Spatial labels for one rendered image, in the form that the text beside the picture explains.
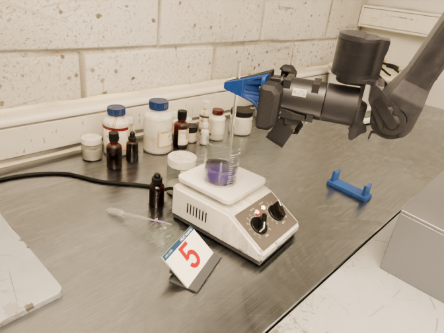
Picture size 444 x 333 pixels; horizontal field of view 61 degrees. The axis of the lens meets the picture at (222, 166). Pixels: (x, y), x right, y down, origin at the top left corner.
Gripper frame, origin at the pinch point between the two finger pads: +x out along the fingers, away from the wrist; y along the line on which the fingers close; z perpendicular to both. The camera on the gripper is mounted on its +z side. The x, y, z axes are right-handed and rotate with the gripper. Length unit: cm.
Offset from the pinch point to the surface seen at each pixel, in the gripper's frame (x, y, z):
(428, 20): -45, 131, -9
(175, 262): 3.4, -17.1, 22.8
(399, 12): -34, 137, -10
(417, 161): -41, 54, 26
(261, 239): -7.3, -7.4, 21.9
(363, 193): -24.4, 22.2, 24.2
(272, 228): -8.4, -3.6, 21.8
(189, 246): 2.9, -12.8, 22.8
